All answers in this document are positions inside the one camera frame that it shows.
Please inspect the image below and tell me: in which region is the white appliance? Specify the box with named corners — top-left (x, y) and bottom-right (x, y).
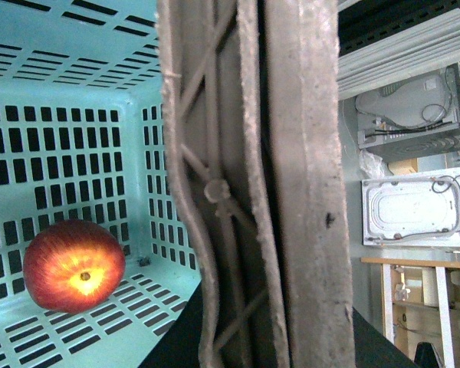
top-left (361, 167), bottom-right (460, 251)
top-left (355, 63), bottom-right (460, 163)

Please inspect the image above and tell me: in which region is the white appliance lower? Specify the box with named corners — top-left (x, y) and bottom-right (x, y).
top-left (361, 167), bottom-right (460, 251)

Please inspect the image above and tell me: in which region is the white appliance upper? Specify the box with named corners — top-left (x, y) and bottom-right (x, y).
top-left (355, 63), bottom-right (460, 163)

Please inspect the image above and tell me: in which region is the light blue plastic basket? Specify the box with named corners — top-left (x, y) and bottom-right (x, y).
top-left (0, 1), bottom-right (199, 367)

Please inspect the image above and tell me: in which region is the wooden white shelf unit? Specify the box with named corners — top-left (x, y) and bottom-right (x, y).
top-left (361, 258), bottom-right (460, 367)

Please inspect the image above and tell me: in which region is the red yellow apple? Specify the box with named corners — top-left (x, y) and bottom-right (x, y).
top-left (23, 219), bottom-right (126, 314)

